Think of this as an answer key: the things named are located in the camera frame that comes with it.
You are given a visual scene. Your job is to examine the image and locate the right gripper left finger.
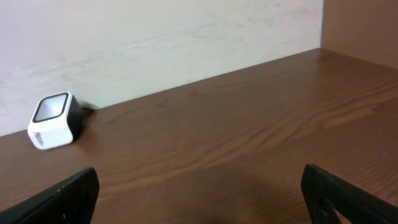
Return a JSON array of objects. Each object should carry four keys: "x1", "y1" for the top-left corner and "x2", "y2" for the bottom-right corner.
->
[{"x1": 1, "y1": 167, "x2": 100, "y2": 224}]

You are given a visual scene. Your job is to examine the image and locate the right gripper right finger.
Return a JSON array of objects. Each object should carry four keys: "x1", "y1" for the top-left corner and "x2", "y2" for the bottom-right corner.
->
[{"x1": 301, "y1": 164, "x2": 397, "y2": 224}]

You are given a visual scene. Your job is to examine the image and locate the white barcode scanner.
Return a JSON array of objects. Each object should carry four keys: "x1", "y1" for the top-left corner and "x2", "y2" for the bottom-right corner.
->
[{"x1": 27, "y1": 91, "x2": 83, "y2": 150}]

